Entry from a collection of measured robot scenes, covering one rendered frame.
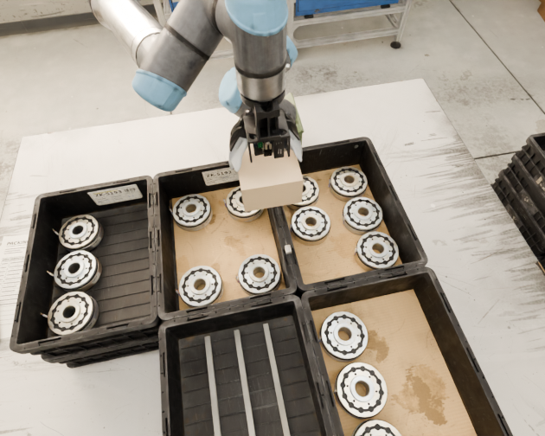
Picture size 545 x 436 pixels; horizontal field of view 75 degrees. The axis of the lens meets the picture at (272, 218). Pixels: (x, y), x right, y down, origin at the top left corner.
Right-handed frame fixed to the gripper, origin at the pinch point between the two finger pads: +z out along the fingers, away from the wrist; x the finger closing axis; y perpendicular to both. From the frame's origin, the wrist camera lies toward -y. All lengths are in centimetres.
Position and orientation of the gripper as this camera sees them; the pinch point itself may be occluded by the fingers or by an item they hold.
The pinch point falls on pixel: (266, 161)
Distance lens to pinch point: 74.1
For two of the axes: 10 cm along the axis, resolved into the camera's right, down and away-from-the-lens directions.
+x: 9.8, -1.7, 0.7
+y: 1.8, 8.4, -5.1
